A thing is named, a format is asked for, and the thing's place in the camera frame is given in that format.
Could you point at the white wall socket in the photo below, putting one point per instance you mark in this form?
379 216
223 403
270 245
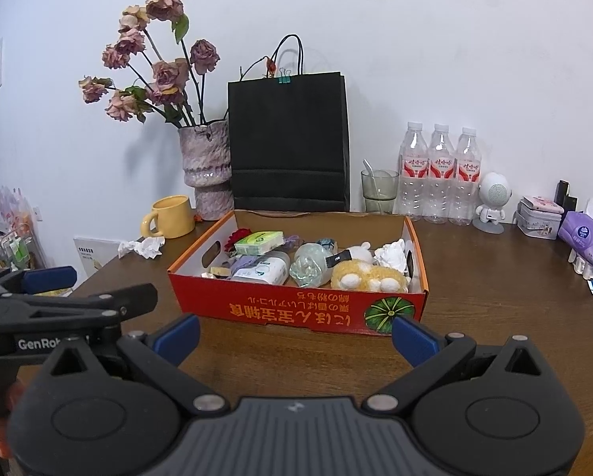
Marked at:
39 213

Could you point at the white robot speaker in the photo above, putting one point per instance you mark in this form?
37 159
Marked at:
494 196

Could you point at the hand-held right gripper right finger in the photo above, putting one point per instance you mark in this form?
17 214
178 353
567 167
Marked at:
415 339

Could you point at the clear plastic spoon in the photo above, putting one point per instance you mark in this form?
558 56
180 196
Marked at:
370 171

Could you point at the purple tissue pack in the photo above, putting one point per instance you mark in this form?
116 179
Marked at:
584 235

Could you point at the yellow mug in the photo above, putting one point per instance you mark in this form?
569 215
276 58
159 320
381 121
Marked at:
175 218

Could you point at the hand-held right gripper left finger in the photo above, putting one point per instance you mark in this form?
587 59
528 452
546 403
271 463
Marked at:
180 337

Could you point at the teal binder clip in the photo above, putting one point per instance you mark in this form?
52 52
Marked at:
284 78

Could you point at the black paper bag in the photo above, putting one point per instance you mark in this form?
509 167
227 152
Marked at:
286 148

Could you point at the glass cup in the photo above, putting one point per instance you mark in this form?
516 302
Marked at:
380 193

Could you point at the black small pouch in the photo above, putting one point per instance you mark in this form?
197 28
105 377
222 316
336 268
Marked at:
340 259

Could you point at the cluttered desk organizer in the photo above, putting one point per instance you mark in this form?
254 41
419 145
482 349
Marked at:
11 238

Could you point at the yellow small cube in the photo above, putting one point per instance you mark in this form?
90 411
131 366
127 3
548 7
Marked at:
220 272

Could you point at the person's left hand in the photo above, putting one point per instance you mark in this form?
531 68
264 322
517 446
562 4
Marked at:
16 394

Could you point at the black small box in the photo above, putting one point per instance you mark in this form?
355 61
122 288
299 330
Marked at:
562 189
570 202

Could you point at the white wipes pack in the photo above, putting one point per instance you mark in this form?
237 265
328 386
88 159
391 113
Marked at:
266 272

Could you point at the green tissue pack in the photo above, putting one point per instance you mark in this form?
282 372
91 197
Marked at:
259 243

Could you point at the red cardboard box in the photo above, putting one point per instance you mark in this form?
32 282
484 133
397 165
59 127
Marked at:
276 310

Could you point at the purple knitted hat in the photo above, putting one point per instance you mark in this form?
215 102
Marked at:
244 262

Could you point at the pink flat case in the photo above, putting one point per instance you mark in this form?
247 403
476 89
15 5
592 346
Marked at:
541 205

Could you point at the purple speckled vase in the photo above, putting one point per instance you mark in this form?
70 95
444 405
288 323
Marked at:
207 158

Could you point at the grey blue snack wrapper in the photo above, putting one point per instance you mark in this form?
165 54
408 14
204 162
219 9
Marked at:
327 244

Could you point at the dried twig with red bud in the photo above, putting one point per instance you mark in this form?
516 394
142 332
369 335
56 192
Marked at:
270 65

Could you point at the small crumpled white tissue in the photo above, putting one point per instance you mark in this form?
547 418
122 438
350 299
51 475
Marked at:
145 248

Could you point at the grey tin box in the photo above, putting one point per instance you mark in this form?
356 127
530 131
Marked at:
537 225

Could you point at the yellow white plush toy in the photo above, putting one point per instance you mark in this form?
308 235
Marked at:
365 277

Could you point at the bunch of dried roses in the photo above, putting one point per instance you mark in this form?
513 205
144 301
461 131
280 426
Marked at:
165 74

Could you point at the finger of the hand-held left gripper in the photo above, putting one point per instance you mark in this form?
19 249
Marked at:
48 279
132 300

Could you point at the strip of white vials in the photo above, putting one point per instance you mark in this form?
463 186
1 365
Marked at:
584 265

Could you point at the white booklet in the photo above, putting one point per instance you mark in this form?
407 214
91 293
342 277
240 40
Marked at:
93 255

